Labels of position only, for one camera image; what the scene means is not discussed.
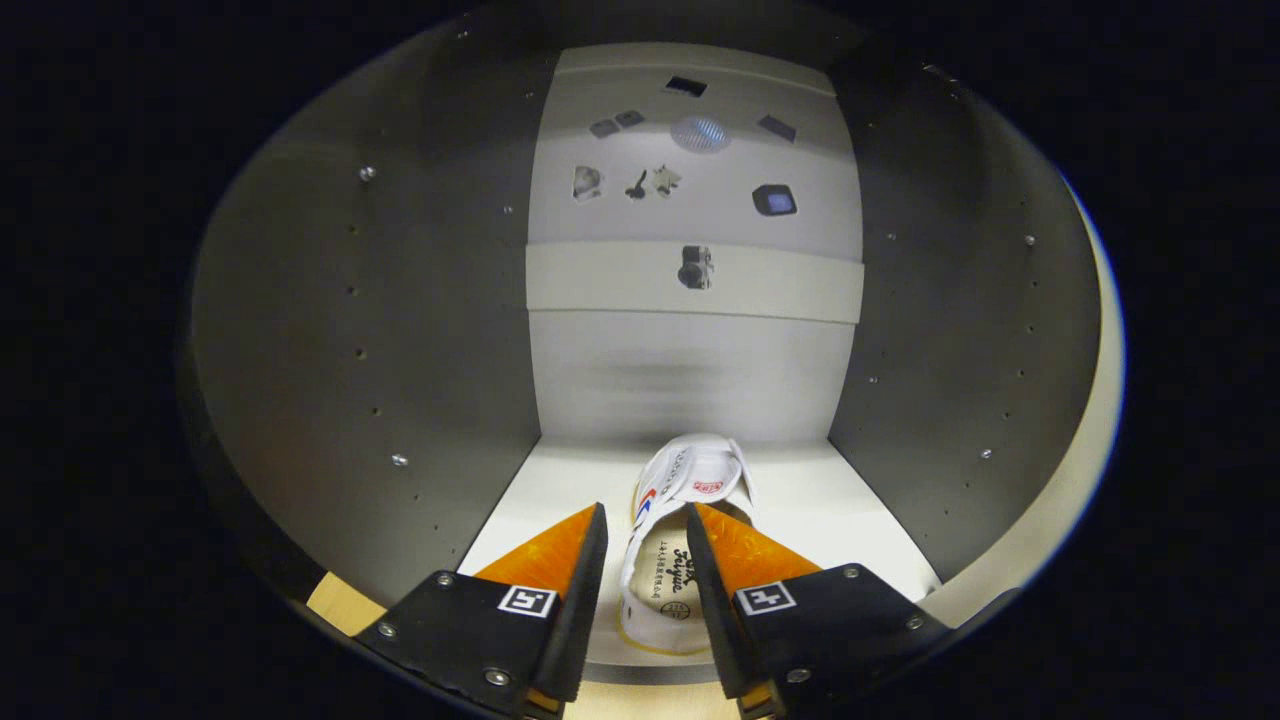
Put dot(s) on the white canvas shoe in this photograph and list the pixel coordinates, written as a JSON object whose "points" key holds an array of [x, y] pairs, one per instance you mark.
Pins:
{"points": [[690, 470]]}

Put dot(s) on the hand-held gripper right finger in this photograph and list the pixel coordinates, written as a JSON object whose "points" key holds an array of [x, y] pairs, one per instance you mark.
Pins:
{"points": [[712, 620]]}

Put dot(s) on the white cabinet shelf board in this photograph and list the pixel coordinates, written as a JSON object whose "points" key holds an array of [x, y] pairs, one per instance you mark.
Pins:
{"points": [[560, 490]]}

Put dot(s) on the grey shoe cabinet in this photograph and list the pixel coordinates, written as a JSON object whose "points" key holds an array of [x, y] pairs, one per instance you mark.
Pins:
{"points": [[350, 350]]}

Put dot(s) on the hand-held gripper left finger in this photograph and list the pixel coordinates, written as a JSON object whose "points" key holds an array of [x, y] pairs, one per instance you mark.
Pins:
{"points": [[582, 610]]}

